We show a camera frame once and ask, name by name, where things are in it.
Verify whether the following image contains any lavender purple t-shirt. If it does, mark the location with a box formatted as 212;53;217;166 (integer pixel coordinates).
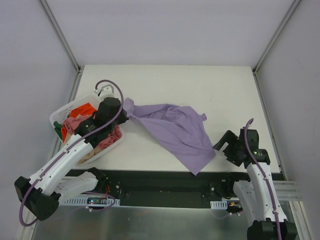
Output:
123;98;216;176

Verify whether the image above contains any white plastic laundry basket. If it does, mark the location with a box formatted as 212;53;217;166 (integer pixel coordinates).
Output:
49;94;124;169

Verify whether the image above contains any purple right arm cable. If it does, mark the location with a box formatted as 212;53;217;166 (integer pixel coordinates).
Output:
212;117;282;240

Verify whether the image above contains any left aluminium frame post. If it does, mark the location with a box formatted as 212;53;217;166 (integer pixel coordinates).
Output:
38;0;85;73

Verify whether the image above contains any orange t-shirt in basket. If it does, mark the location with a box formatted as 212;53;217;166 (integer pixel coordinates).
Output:
68;102;96;118

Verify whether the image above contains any left white slotted cable duct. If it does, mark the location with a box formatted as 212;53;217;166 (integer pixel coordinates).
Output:
60;195;121;207

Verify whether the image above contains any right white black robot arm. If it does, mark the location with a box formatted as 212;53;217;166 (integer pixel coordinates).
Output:
213;127;298;240

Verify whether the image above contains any right aluminium frame post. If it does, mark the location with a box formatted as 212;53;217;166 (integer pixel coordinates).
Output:
251;0;303;75

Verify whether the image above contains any right white slotted cable duct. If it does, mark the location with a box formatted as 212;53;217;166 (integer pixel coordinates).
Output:
210;199;228;210

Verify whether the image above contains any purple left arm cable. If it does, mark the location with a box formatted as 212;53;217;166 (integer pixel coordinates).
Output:
19;79;125;228

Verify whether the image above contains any aluminium frame post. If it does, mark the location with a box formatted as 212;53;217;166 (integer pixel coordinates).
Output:
38;0;85;73
251;0;303;75

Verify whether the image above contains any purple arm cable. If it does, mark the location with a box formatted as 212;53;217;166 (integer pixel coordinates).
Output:
19;79;125;228
212;117;282;240

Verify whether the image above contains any pink t-shirt in basket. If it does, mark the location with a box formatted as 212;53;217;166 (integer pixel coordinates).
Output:
61;115;123;150

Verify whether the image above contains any green garment in basket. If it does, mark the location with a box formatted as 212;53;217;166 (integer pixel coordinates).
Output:
53;121;63;134

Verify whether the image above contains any white slotted cable duct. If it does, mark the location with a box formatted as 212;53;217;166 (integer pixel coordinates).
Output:
60;195;121;207
210;199;228;210

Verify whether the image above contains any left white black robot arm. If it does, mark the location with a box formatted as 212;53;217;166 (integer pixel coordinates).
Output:
14;97;128;227

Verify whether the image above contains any aluminium extrusion rail right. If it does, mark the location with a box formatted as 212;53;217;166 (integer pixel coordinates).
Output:
273;180;302;202

